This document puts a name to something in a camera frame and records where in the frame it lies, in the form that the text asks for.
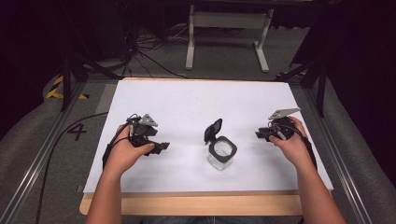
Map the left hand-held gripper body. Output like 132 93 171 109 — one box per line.
126 113 159 148

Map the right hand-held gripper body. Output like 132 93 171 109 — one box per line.
263 106 302 143

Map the clear jar with black lid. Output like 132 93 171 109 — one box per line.
204 118 238 172

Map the person's right hand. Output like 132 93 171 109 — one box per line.
268 116 313 172

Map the person's left hand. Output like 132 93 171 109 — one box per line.
104 124 156 178

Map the black tripod stand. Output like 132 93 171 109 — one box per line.
60 50 123 112
274 54 332 119

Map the white metal stand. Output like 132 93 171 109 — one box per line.
185 4 276 75

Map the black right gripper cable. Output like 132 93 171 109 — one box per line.
274 122 318 172

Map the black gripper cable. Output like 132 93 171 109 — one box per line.
274 122 318 172
35 112 132 224

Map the aluminium floor rail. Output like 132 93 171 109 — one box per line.
302 87 375 224
0 79 87 224

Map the bundle of black floor cables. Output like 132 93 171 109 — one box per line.
122 22 190 79

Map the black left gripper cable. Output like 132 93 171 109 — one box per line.
35 112 132 224

